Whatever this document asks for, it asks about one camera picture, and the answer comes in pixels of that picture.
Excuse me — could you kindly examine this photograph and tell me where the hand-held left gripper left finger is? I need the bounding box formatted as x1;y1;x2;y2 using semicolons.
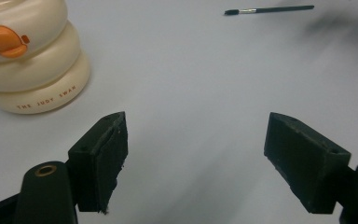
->
67;111;129;215

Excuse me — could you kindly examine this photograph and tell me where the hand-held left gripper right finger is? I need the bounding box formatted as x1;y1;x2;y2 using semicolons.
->
263;111;352;215

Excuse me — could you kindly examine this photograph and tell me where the cream duck-shaped container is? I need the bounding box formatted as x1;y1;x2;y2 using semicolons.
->
0;0;91;115

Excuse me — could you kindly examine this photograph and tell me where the black paintbrush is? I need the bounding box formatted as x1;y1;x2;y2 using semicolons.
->
224;5;315;17

